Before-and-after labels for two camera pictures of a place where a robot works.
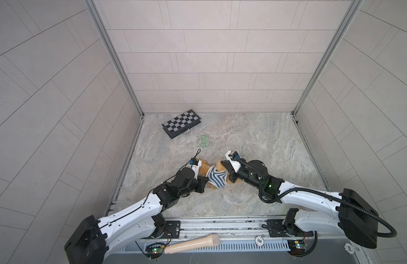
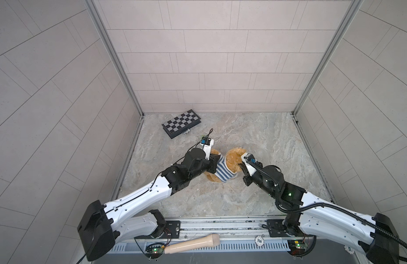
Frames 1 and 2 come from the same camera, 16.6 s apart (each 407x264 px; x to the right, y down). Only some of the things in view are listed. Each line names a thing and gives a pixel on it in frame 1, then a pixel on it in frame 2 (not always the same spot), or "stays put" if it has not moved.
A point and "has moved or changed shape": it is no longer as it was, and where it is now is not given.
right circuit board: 297,247 stays put
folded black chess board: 176,126 stays put
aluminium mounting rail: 228,227 stays put
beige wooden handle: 207,241 stays put
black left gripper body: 196,186 → 207,166
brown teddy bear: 204,166 → 232,160
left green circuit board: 154,251 stays put
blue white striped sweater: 217,179 has moved or changed shape
